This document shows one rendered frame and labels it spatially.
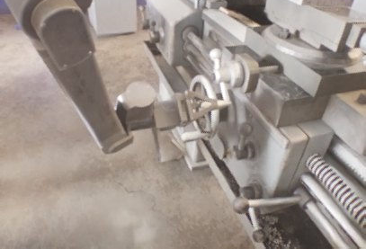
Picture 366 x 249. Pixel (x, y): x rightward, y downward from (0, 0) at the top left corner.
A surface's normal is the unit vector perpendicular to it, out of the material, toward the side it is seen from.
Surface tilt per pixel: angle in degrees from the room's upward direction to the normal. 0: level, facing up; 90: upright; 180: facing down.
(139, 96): 27
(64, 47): 115
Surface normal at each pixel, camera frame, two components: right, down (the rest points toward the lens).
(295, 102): 0.32, 0.56
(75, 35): 0.60, 0.75
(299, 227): 0.05, -0.81
